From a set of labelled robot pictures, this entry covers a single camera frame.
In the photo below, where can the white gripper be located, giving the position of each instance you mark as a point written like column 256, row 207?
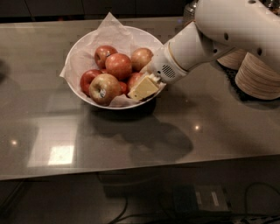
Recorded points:
column 164, row 66

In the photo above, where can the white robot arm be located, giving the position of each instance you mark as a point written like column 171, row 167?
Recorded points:
column 219, row 27

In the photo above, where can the red yellow apple back right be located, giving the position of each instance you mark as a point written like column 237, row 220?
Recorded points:
column 140, row 58

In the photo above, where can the small red apple bottom middle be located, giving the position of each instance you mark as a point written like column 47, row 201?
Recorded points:
column 124, row 87

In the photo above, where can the red apple centre top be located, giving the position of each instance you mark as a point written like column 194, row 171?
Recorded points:
column 119, row 65

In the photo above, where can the white ceramic bowl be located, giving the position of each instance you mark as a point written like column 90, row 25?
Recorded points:
column 124, row 102

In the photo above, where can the red apple back left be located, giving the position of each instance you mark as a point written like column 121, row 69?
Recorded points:
column 101, row 53

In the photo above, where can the dark red apple left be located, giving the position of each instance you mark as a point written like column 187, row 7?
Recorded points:
column 87, row 78

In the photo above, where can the white paper liner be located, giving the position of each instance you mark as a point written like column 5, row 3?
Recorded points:
column 125, row 39

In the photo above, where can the glass jar with granola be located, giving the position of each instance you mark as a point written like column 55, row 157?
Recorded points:
column 189, row 12

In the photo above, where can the rear stack of paper plates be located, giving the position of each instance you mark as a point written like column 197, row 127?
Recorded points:
column 233, row 60

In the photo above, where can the stack of paper plates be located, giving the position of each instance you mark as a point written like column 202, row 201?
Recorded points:
column 257, row 80
column 233, row 60

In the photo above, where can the front stack of paper plates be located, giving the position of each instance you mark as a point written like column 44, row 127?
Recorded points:
column 257, row 80

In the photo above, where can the dark power box on floor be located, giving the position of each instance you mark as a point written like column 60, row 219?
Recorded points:
column 200, row 198

